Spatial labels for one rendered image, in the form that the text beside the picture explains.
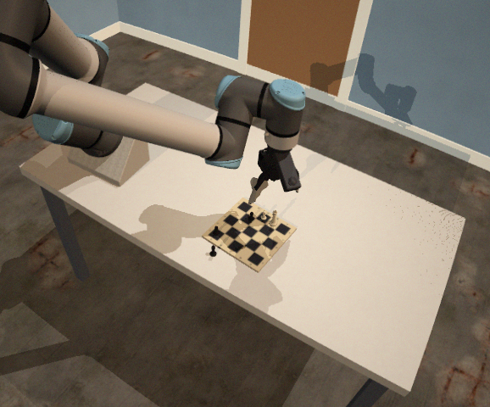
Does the black and cream chessboard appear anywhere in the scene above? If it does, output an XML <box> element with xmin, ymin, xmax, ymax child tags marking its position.
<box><xmin>202</xmin><ymin>198</ymin><xmax>297</xmax><ymax>273</ymax></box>

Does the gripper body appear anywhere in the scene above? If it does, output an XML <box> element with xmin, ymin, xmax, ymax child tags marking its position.
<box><xmin>258</xmin><ymin>144</ymin><xmax>292</xmax><ymax>181</ymax></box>

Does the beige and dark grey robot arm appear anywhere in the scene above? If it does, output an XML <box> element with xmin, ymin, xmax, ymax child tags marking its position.
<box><xmin>0</xmin><ymin>0</ymin><xmax>306</xmax><ymax>170</ymax></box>

